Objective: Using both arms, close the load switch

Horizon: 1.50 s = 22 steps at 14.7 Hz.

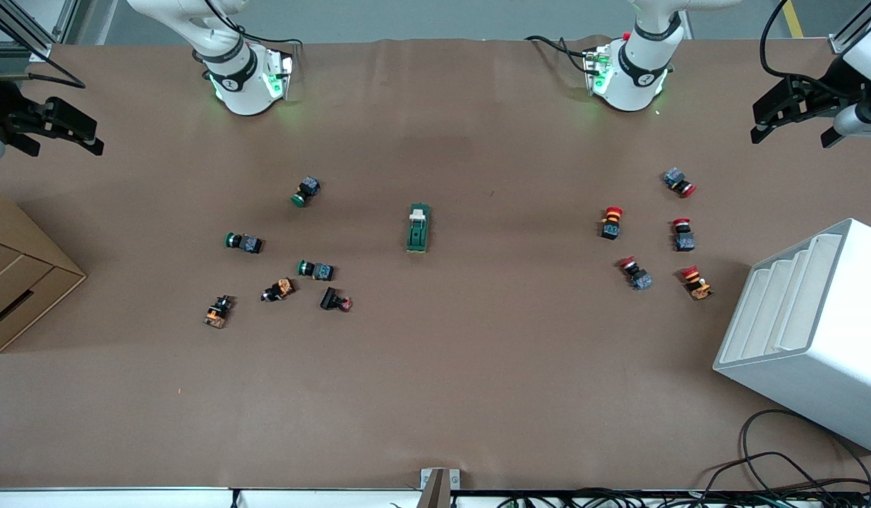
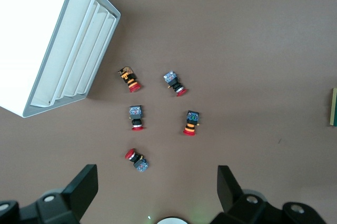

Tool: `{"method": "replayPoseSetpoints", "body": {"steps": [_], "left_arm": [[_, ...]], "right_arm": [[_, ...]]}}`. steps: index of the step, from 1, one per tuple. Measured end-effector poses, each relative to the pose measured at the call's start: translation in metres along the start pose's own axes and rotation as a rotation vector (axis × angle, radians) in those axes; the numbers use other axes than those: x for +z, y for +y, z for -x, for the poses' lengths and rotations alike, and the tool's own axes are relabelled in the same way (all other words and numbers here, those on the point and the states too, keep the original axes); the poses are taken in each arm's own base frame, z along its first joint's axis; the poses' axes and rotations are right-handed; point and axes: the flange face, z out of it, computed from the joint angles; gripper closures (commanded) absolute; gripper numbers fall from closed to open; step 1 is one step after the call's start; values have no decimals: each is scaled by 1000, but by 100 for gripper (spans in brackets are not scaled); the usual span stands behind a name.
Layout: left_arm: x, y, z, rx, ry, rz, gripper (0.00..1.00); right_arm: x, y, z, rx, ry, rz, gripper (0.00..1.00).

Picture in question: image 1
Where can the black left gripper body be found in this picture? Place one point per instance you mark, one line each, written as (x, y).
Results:
(824, 89)

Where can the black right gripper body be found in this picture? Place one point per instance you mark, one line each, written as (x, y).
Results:
(5, 113)

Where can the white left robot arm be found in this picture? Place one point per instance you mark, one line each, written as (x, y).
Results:
(629, 77)

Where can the red emergency button blue base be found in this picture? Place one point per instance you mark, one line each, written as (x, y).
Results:
(683, 236)
(636, 274)
(679, 182)

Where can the brown cardboard box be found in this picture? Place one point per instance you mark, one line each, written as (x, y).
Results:
(22, 275)

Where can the red emergency button orange base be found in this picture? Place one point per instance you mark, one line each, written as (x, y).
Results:
(611, 224)
(695, 283)

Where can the white stepped storage rack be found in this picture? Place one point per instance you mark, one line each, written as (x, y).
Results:
(824, 339)

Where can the green mushroom push button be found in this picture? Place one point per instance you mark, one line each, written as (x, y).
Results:
(245, 243)
(307, 190)
(317, 270)

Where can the square black pushbutton red terminals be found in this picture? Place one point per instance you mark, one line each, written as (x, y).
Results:
(333, 299)

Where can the aluminium frame profile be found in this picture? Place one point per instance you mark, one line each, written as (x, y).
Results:
(848, 39)
(12, 49)

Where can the black switch orange contact block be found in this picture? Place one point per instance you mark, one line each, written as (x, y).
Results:
(218, 312)

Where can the black knob switch orange base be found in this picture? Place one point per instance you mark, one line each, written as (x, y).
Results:
(279, 290)

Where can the white table edge rail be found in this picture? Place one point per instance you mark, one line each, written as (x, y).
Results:
(125, 499)

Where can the grey metal table bracket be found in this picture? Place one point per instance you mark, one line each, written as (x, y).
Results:
(446, 480)

